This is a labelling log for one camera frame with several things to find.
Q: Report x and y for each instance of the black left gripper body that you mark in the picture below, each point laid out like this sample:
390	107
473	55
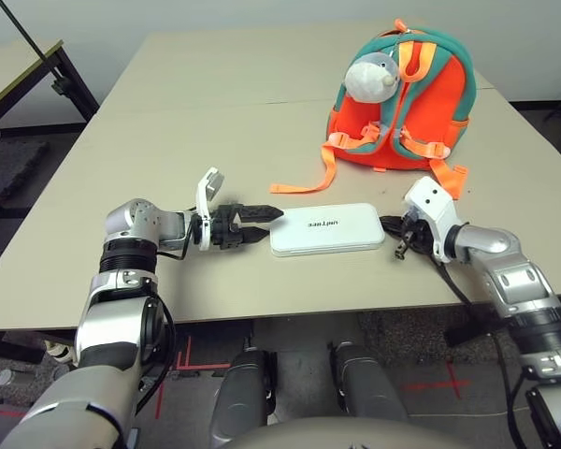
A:
224	229

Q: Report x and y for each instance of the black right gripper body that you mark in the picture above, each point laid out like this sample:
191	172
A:
418	231

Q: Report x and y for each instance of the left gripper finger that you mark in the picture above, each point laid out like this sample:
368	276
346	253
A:
253	236
262	213

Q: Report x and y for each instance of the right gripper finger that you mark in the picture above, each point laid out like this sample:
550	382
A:
401	248
393	224

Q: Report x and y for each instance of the white pencil case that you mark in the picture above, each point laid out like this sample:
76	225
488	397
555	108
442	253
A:
326	229

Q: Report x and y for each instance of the orange and teal backpack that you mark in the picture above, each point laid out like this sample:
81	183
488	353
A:
425	121

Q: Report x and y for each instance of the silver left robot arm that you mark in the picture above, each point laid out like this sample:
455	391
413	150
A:
121	327

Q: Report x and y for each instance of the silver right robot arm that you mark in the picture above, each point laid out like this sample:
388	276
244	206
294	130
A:
519	280

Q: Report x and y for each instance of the grey right robot leg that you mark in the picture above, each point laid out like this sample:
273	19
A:
364	383

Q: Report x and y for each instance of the grey robot leg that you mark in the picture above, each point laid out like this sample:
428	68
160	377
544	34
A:
364	383
243	397

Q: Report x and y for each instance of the grey plush toy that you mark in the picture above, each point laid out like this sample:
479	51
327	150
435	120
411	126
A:
369	79

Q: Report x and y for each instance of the grey left robot leg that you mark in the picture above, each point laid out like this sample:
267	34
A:
243	397

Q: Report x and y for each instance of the beige robot torso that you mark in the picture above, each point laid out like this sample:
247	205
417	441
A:
327	437

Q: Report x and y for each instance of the white ribbed floor object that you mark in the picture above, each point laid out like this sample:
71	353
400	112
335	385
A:
58	353

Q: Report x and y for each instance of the dark speckled floor mat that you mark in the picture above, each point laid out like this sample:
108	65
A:
9	168

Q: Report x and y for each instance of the tan side table black legs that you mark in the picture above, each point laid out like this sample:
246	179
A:
23	75

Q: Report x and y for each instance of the black pole with clamp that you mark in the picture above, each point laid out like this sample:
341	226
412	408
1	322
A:
33	44

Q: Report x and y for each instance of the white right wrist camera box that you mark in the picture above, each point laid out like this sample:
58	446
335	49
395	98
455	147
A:
432	201

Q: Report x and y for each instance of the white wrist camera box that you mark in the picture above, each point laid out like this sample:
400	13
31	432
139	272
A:
211	184
432	201

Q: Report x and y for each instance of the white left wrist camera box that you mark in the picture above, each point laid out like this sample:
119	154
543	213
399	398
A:
211	184

